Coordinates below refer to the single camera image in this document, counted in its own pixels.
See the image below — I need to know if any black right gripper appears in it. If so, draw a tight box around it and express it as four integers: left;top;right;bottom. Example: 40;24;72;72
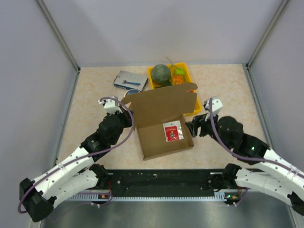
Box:
185;109;230;150

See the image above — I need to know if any red white packet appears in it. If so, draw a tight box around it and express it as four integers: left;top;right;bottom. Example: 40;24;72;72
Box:
163;120;184;142

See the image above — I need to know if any brown cardboard box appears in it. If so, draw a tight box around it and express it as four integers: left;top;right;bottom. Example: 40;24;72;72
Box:
121;83;198;161

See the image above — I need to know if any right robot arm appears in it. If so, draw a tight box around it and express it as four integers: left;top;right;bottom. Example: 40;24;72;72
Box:
186;114;304;215

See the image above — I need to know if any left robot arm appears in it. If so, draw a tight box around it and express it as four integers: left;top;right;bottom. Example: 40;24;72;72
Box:
18;106;134;222

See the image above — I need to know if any blue razor box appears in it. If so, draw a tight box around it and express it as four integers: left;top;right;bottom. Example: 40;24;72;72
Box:
113;71;148;91

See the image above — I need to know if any masking tape roll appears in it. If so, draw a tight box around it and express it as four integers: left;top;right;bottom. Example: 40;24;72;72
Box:
124;89;140;97

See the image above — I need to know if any yellow plastic tray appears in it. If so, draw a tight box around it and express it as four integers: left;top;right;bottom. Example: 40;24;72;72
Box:
147;62;203;117

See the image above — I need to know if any small orange pineapple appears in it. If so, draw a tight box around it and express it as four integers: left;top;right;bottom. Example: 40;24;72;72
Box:
154;75;186;88

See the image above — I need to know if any green melon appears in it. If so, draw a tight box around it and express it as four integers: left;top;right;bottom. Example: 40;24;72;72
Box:
151;64;171;85

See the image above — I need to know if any green apple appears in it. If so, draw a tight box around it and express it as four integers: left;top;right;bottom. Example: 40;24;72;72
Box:
173;68;186;76

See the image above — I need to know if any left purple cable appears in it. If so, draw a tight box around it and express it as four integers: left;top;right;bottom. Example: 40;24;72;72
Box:
18;96;135;213

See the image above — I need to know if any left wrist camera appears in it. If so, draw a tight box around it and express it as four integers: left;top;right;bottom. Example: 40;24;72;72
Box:
98;96;122;114

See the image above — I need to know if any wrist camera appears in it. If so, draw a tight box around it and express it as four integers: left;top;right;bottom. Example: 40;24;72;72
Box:
203;96;223;116
98;96;122;114

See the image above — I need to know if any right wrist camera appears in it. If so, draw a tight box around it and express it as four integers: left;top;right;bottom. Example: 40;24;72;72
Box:
203;96;223;116

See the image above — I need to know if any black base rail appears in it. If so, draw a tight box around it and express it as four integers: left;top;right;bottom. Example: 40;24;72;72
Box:
47;168;293;202

